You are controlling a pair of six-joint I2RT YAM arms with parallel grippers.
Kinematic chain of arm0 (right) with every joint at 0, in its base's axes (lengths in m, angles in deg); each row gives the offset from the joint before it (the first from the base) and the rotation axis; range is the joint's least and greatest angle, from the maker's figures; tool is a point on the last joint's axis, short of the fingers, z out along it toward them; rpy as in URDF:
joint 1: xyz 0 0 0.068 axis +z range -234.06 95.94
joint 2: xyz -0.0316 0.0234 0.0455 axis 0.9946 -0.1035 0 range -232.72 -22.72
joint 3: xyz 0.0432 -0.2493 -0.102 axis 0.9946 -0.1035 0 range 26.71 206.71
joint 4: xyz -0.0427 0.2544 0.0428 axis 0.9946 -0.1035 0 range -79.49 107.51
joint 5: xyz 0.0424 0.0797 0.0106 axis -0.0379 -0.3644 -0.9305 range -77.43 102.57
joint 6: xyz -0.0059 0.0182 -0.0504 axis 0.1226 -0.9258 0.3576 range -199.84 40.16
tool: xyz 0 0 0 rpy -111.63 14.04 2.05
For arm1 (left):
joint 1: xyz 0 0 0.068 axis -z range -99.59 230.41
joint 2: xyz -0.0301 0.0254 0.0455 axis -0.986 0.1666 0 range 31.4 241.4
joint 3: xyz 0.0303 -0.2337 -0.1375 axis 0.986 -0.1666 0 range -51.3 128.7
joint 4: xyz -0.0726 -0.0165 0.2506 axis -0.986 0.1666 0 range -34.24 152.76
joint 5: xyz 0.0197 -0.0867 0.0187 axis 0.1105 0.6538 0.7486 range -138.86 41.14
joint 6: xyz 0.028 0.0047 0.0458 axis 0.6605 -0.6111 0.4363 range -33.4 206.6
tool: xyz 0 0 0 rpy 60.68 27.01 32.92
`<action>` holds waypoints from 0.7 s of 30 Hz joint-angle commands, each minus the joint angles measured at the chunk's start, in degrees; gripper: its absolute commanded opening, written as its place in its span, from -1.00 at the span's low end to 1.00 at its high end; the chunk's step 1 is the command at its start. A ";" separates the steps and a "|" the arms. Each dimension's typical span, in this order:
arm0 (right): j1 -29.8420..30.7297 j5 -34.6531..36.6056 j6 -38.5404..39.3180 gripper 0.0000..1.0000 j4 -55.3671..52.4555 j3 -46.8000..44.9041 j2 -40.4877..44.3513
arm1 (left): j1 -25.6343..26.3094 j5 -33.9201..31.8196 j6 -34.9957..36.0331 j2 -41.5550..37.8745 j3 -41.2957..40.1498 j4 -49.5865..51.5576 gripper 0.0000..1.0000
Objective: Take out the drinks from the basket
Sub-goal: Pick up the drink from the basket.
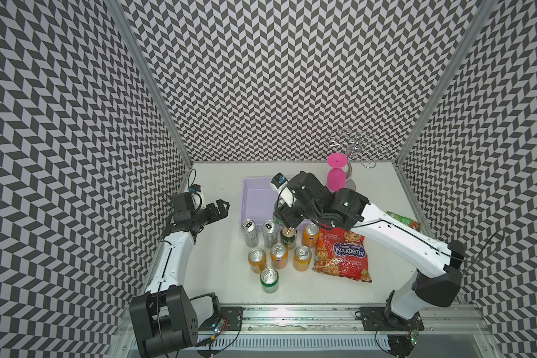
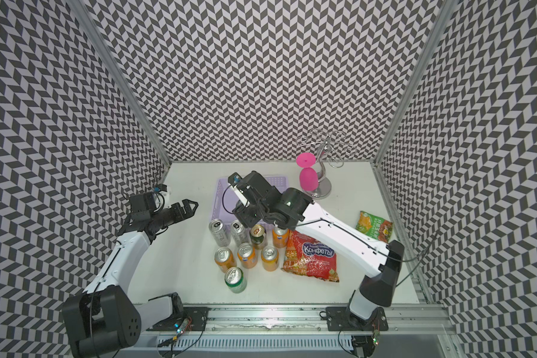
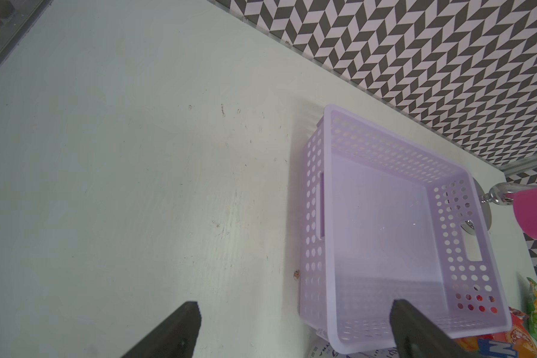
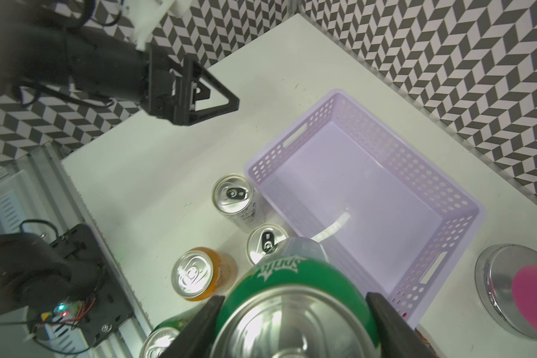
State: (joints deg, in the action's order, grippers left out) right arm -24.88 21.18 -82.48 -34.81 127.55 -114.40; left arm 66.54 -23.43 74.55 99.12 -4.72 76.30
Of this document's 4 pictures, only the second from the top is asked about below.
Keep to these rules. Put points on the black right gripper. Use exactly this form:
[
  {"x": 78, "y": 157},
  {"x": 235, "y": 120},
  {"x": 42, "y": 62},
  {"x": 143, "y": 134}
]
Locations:
[{"x": 245, "y": 215}]

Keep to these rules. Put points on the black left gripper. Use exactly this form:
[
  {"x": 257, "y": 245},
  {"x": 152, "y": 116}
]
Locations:
[{"x": 180, "y": 215}]

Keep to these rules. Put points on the dark green gold-top can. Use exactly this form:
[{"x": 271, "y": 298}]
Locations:
[{"x": 257, "y": 236}]

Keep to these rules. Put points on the silver can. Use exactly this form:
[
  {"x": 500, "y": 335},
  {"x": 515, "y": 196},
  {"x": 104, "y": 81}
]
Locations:
[
  {"x": 218, "y": 232},
  {"x": 239, "y": 233}
]

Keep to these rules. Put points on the orange can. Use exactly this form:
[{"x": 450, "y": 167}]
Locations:
[
  {"x": 247, "y": 255},
  {"x": 270, "y": 258},
  {"x": 224, "y": 259},
  {"x": 280, "y": 237}
]

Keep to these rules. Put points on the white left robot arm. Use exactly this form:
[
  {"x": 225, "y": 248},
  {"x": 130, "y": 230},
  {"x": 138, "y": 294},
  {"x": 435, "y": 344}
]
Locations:
[{"x": 102, "y": 318}]

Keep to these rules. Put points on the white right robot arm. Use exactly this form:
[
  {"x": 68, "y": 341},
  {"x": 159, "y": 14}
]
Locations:
[{"x": 380, "y": 262}]

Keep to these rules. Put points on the pink plastic wine glass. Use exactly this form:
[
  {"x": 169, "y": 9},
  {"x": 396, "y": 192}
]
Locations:
[{"x": 308, "y": 177}]

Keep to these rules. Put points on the red candy bag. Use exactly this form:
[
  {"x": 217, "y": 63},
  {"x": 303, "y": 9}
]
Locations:
[{"x": 306, "y": 256}]

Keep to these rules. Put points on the chrome glass holder stand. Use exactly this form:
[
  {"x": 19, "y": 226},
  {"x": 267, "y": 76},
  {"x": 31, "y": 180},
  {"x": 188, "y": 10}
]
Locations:
[{"x": 325, "y": 145}]

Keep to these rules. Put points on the green snack packet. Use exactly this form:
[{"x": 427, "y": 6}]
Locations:
[{"x": 375, "y": 227}]

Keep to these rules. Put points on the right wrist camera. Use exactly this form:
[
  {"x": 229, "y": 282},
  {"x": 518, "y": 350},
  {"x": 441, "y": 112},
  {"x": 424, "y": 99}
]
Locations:
[{"x": 234, "y": 181}]

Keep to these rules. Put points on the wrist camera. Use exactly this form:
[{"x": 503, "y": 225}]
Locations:
[
  {"x": 160, "y": 192},
  {"x": 234, "y": 181}
]

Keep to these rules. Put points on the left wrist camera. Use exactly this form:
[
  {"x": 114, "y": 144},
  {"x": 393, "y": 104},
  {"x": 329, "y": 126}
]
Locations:
[{"x": 160, "y": 192}]

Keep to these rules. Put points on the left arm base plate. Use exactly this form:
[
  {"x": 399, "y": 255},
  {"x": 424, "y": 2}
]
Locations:
[{"x": 185, "y": 318}]

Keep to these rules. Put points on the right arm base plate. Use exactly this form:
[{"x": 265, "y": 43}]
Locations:
[{"x": 342, "y": 319}]

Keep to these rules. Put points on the aluminium front rail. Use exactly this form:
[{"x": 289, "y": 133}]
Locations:
[{"x": 292, "y": 327}]

